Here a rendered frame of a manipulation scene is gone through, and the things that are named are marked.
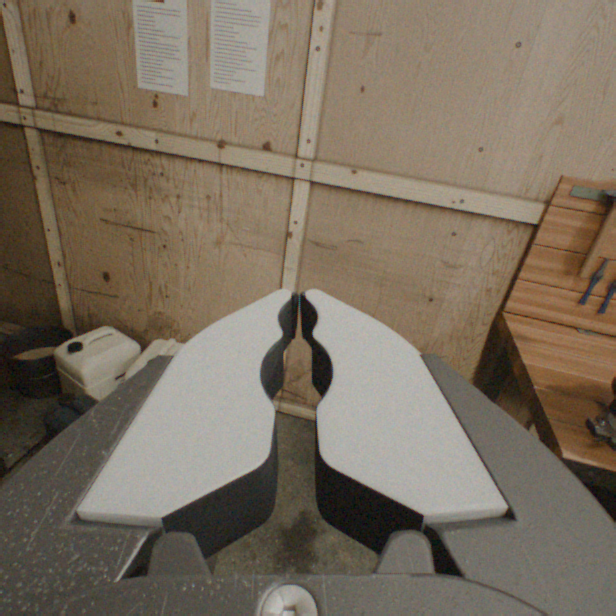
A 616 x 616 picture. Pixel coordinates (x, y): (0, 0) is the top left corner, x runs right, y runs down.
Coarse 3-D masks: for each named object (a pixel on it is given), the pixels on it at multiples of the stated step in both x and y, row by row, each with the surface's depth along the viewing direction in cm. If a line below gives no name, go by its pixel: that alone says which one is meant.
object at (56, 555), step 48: (144, 384) 8; (96, 432) 7; (48, 480) 6; (0, 528) 5; (48, 528) 5; (96, 528) 5; (144, 528) 5; (0, 576) 5; (48, 576) 5; (96, 576) 5
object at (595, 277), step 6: (606, 258) 131; (606, 264) 132; (600, 270) 133; (594, 276) 134; (600, 276) 132; (594, 282) 135; (612, 282) 135; (588, 288) 137; (606, 288) 136; (612, 288) 135; (588, 294) 137; (612, 294) 136; (582, 300) 139; (606, 300) 137; (606, 306) 138; (600, 312) 139
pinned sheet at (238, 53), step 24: (216, 0) 132; (240, 0) 130; (264, 0) 129; (216, 24) 135; (240, 24) 134; (264, 24) 132; (216, 48) 139; (240, 48) 137; (264, 48) 135; (216, 72) 142; (240, 72) 140; (264, 72) 138
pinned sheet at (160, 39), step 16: (144, 0) 137; (160, 0) 136; (176, 0) 135; (144, 16) 139; (160, 16) 138; (176, 16) 137; (144, 32) 142; (160, 32) 141; (176, 32) 139; (144, 48) 144; (160, 48) 143; (176, 48) 142; (144, 64) 147; (160, 64) 145; (176, 64) 144; (144, 80) 149; (160, 80) 148; (176, 80) 147
